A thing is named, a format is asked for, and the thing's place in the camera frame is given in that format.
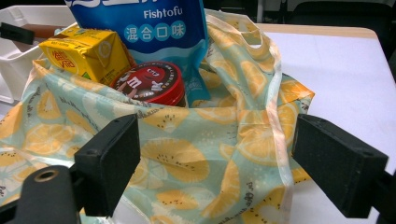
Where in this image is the red round can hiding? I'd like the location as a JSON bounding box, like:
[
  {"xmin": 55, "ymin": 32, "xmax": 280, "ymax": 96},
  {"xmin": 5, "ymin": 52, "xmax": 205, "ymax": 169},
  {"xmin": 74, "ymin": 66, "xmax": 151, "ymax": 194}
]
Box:
[{"xmin": 110, "ymin": 60, "xmax": 189, "ymax": 108}]

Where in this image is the black folding chair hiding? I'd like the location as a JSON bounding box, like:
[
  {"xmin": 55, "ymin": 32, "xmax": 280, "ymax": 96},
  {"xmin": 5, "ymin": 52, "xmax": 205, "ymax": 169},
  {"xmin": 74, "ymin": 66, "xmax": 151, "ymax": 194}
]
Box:
[{"xmin": 286, "ymin": 0, "xmax": 396, "ymax": 31}]

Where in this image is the white plastic bin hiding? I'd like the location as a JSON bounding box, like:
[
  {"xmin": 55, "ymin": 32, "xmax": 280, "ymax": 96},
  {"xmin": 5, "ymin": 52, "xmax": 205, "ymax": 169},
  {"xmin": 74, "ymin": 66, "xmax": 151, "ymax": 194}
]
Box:
[{"xmin": 0, "ymin": 5, "xmax": 78, "ymax": 105}]

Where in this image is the lemon print fabric bag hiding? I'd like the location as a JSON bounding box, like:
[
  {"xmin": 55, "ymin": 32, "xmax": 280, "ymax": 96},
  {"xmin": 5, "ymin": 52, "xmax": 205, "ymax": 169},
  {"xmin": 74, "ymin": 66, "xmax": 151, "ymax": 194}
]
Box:
[{"xmin": 0, "ymin": 8, "xmax": 316, "ymax": 224}]

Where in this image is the brown box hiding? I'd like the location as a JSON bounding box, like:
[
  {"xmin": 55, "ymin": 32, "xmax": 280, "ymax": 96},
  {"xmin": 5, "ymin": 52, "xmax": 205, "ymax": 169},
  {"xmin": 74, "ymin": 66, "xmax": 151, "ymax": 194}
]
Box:
[{"xmin": 22, "ymin": 23, "xmax": 65, "ymax": 40}]

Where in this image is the yellow drink carton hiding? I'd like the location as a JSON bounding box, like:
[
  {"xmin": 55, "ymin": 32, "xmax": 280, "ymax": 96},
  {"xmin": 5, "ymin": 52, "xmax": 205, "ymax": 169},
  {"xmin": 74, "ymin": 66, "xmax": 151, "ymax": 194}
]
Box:
[{"xmin": 38, "ymin": 26, "xmax": 134, "ymax": 87}]

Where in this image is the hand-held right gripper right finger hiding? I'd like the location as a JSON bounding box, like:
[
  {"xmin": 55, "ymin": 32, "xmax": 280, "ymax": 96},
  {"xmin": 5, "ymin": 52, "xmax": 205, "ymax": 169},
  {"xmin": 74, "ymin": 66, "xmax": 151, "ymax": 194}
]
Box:
[{"xmin": 291, "ymin": 113, "xmax": 389, "ymax": 219}]

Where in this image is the white desk leg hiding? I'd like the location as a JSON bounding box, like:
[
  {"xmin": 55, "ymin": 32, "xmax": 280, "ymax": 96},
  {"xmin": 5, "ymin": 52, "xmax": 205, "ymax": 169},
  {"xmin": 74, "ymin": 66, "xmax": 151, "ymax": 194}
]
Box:
[{"xmin": 256, "ymin": 0, "xmax": 266, "ymax": 23}]

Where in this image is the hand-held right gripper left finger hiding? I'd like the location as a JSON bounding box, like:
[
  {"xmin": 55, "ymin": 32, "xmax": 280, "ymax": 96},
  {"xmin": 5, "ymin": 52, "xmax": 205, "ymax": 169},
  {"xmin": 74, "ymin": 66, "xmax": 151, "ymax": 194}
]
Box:
[{"xmin": 74, "ymin": 114, "xmax": 141, "ymax": 217}]

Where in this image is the blue snack packet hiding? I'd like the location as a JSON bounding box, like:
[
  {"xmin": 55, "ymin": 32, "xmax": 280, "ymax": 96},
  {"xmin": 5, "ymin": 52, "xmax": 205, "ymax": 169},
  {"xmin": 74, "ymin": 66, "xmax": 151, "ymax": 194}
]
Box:
[{"xmin": 64, "ymin": 0, "xmax": 213, "ymax": 107}]

